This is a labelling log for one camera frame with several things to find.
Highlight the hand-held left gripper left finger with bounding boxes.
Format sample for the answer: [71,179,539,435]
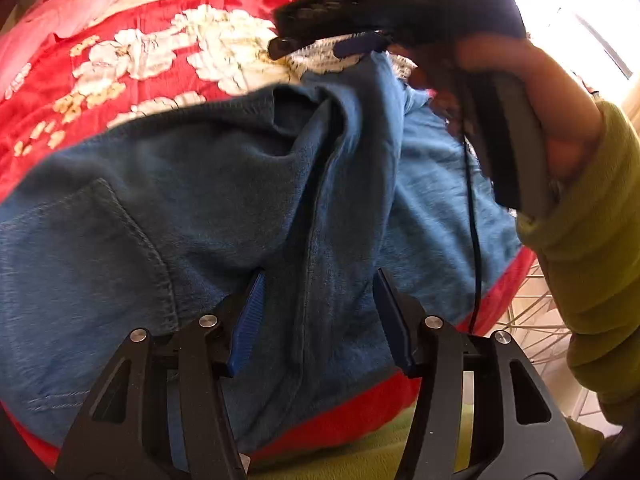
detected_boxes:
[54,268,267,480]

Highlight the red floral blanket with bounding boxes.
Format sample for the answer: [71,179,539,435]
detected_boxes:
[0,0,540,468]

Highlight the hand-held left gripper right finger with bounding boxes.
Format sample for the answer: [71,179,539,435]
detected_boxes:
[373,266,587,480]

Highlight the bright window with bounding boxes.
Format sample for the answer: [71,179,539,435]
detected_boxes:
[502,0,640,82]

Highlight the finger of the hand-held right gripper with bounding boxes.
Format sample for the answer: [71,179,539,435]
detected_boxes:
[274,0,402,40]
[267,30,392,61]

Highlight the pink duvet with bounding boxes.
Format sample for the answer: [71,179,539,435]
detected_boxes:
[0,0,134,92]

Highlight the blue denim pants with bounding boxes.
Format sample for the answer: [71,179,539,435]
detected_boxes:
[0,52,524,454]

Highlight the person's right forearm green sleeve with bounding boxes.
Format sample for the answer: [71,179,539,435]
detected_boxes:
[516,100,640,428]

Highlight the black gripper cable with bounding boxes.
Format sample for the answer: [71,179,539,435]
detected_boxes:
[462,77,483,335]

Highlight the white wire rack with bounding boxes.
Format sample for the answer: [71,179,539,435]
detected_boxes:
[472,257,573,368]

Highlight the person's right hand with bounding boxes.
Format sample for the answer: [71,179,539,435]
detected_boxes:
[409,35,602,182]

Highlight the person's green clothing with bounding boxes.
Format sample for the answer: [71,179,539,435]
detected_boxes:
[247,402,623,480]

